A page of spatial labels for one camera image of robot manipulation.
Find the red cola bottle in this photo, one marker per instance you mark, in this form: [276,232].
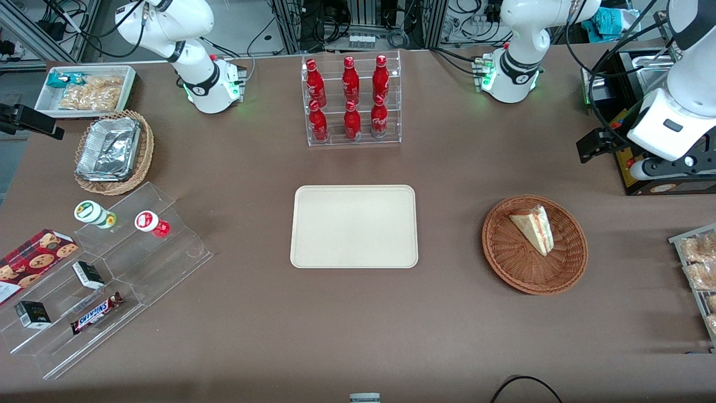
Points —
[318,123]
[351,79]
[352,122]
[381,77]
[315,81]
[379,118]

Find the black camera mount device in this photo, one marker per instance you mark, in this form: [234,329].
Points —
[31,120]

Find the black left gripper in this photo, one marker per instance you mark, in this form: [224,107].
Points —
[613,138]

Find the light oval wicker basket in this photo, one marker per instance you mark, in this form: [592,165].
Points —
[146,151]

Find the beige plastic tray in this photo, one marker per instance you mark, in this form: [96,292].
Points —
[353,226]

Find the triangle sandwich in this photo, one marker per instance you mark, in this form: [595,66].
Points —
[534,226]

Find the brown round wicker basket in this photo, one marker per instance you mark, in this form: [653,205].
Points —
[531,274]

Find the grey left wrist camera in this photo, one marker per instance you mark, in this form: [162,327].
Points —
[643,169]

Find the white power strip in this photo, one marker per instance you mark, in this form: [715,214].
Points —
[361,41]

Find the grey device edge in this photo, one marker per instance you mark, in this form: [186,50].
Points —
[364,398]

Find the small black box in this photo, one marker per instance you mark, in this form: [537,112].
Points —
[32,314]
[88,275]

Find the white rectangular snack bin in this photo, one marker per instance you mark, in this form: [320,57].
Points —
[47,103]

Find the red lid yogurt cup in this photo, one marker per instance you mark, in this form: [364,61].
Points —
[148,221]

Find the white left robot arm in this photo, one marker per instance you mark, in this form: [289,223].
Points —
[520,73]

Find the aluminium foil container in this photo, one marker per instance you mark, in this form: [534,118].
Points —
[109,148]

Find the green lid yogurt cup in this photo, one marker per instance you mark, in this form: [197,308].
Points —
[90,212]

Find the wrapped bread bun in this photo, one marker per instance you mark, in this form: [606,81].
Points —
[712,303]
[712,324]
[703,276]
[702,248]

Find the clear acrylic bottle rack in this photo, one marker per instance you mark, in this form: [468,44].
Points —
[335,140]

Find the teal plastic bag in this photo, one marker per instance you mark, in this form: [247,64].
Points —
[612,23]

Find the snickers chocolate bar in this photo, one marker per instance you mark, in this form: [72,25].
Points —
[94,314]

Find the tray of packaged pastries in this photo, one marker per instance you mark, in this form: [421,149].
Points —
[679,246]

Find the teal snack packet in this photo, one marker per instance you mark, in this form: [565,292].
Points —
[59,79]

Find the red cookie box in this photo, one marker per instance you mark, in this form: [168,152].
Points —
[33,260]

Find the black food warmer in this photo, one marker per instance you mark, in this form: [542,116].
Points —
[637,189]

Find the clear bag of chips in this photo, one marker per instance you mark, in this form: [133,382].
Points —
[95,94]

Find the clear acrylic stepped shelf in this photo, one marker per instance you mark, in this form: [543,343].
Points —
[156,268]

